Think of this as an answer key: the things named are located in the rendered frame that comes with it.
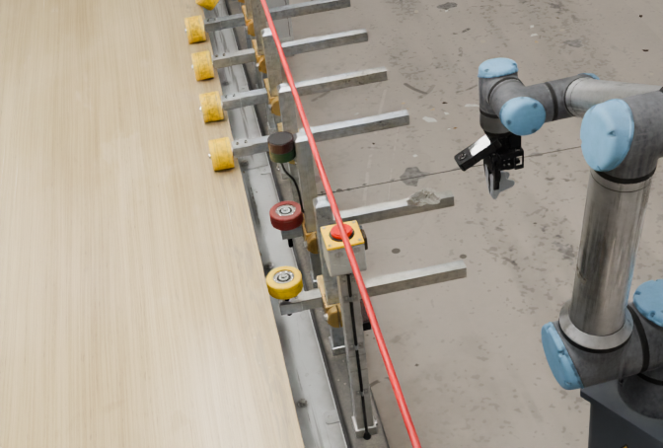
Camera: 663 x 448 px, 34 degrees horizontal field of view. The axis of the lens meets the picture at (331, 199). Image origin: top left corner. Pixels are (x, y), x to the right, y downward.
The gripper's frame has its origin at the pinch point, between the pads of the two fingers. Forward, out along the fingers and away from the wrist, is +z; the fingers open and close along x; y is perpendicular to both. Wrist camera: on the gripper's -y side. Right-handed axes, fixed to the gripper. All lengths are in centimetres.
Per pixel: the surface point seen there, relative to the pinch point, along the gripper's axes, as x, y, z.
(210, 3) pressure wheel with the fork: 122, -54, -9
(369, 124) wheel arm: 24.0, -24.5, -12.3
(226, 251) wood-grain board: -9, -68, -7
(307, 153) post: -5, -45, -26
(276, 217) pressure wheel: -1, -54, -8
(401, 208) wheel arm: -1.1, -23.6, -2.5
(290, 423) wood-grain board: -67, -63, -7
